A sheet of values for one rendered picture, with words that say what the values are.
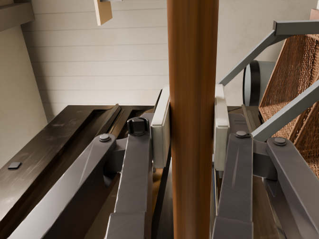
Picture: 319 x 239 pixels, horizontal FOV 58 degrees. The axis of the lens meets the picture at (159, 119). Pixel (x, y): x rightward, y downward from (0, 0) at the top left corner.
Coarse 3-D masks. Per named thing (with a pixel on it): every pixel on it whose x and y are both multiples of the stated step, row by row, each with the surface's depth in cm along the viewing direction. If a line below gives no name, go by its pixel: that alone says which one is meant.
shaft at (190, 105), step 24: (168, 0) 16; (192, 0) 15; (216, 0) 16; (168, 24) 17; (192, 24) 16; (216, 24) 16; (168, 48) 18; (192, 48) 16; (216, 48) 17; (192, 72) 17; (192, 96) 18; (192, 120) 18; (192, 144) 19; (192, 168) 20; (192, 192) 21; (192, 216) 22
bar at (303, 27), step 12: (276, 24) 92; (288, 24) 92; (300, 24) 91; (312, 24) 91; (276, 36) 95; (288, 36) 95; (264, 48) 97; (252, 60) 99; (228, 72) 104; (312, 84) 55; (300, 96) 55; (312, 96) 54; (288, 108) 56; (300, 108) 55; (276, 120) 57; (288, 120) 57; (252, 132) 61; (264, 132) 58; (216, 180) 58; (216, 192) 55; (216, 204) 52
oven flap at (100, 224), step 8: (144, 112) 181; (120, 176) 122; (112, 192) 113; (112, 200) 108; (104, 208) 106; (112, 208) 104; (104, 216) 101; (96, 224) 99; (104, 224) 97; (88, 232) 97; (96, 232) 95; (104, 232) 94
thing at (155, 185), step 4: (152, 160) 117; (152, 164) 116; (156, 168) 121; (160, 168) 128; (156, 172) 120; (160, 172) 127; (152, 176) 114; (156, 176) 119; (160, 176) 126; (152, 180) 113; (156, 180) 118; (160, 180) 125; (152, 184) 112; (156, 184) 118; (152, 188) 111; (156, 188) 117; (152, 192) 111; (156, 192) 116; (152, 196) 110; (156, 196) 115; (152, 200) 109; (156, 200) 114; (152, 204) 108; (152, 208) 108; (152, 212) 107; (152, 216) 106
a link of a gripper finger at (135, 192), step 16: (128, 128) 16; (144, 128) 16; (128, 144) 15; (144, 144) 15; (128, 160) 14; (144, 160) 14; (128, 176) 12; (144, 176) 12; (128, 192) 12; (144, 192) 12; (128, 208) 11; (144, 208) 11; (112, 224) 9; (128, 224) 9; (144, 224) 9
